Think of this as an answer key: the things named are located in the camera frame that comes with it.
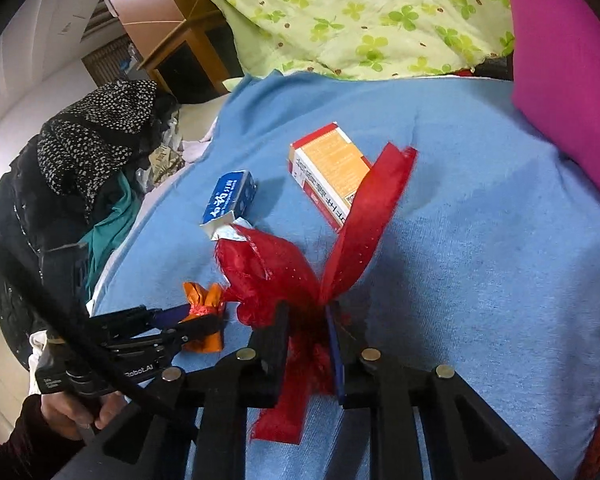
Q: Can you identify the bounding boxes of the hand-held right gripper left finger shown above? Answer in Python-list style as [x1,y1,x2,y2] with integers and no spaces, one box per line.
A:
[50,302,291,480]

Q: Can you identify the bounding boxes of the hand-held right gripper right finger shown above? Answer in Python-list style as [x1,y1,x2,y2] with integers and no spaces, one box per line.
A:
[325,302,561,480]

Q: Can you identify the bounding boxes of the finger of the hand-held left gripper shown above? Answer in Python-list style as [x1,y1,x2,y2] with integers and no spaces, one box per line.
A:
[105,312,223,357]
[87,304,193,333]

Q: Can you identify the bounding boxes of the orange foil wrapper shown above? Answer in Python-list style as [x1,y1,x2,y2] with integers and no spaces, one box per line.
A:
[182,282,227,353]

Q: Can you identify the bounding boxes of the red mesh ribbon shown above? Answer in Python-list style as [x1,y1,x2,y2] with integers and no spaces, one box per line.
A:
[214,142,418,446]

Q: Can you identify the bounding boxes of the small blue carton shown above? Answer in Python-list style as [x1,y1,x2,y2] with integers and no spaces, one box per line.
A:
[200,170,258,241]

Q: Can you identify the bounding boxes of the orange white medicine box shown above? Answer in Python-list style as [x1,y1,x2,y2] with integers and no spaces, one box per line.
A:
[287,122,376,233]

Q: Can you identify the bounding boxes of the person's left forearm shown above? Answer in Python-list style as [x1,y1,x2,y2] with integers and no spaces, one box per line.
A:
[0,395,96,480]

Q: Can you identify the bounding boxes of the person's left hand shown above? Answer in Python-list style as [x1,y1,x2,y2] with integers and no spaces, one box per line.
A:
[42,392,128,443]

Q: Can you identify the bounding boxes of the teal cloth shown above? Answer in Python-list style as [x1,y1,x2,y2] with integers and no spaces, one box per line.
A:
[77,175,143,291]

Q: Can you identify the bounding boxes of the crumpled plastic bags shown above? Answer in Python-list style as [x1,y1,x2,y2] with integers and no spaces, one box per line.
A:
[135,115,186,191]

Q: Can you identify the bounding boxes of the black white-dotted garment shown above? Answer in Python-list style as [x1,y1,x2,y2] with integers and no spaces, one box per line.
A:
[36,79,158,223]

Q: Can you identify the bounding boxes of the blue blanket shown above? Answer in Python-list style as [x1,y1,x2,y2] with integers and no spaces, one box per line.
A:
[87,72,600,480]

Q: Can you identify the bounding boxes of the ceiling air vent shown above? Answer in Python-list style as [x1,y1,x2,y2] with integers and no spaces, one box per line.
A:
[80,0,123,43]

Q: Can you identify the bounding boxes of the green clover print quilt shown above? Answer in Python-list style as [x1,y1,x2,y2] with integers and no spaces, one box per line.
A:
[192,0,516,81]

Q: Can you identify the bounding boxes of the magenta pillow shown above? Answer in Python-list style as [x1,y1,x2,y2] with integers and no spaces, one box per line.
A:
[502,0,600,206]

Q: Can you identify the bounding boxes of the black cable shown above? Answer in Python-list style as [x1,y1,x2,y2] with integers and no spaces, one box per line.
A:
[0,227,198,441]

